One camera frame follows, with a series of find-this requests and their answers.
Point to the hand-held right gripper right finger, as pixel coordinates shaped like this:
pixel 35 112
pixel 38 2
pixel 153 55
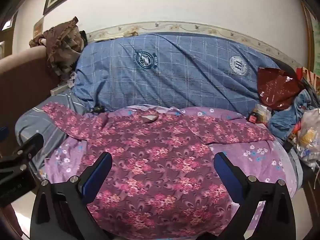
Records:
pixel 228 176

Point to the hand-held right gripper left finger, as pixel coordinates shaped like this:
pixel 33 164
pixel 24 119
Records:
pixel 98 177

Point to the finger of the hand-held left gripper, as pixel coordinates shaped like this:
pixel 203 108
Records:
pixel 30 146
pixel 3 131

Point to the maroon floral shirt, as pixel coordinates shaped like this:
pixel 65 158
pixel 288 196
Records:
pixel 155 160

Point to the grey striped bed sheet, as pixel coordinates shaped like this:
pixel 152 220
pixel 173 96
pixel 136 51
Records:
pixel 37 122

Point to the purple floral blanket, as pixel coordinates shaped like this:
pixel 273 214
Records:
pixel 260 160

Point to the brown padded headboard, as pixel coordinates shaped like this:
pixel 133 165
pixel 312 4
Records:
pixel 22 80

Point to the small red box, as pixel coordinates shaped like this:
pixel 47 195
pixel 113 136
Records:
pixel 252 118

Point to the white power strip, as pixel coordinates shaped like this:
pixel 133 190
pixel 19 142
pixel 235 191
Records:
pixel 59 89

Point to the small black clip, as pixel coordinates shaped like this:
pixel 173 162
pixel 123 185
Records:
pixel 98 109

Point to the clear plastic packet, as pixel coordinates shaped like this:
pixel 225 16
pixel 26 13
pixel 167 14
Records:
pixel 262 112

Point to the blue denim garment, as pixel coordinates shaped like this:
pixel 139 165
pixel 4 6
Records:
pixel 285 120

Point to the white plastic bag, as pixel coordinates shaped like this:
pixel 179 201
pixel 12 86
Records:
pixel 308 135

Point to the dark red plastic bag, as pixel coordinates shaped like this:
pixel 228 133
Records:
pixel 277 87

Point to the wooden framed window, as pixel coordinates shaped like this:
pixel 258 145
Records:
pixel 6 25

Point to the blue plaid quilt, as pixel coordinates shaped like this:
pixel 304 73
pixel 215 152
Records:
pixel 175 80

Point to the brown ruffled cloth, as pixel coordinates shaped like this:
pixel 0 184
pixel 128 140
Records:
pixel 58 33

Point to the orange wall sign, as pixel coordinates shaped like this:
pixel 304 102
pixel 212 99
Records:
pixel 38 27

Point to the wooden door frame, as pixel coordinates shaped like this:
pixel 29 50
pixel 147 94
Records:
pixel 311 40

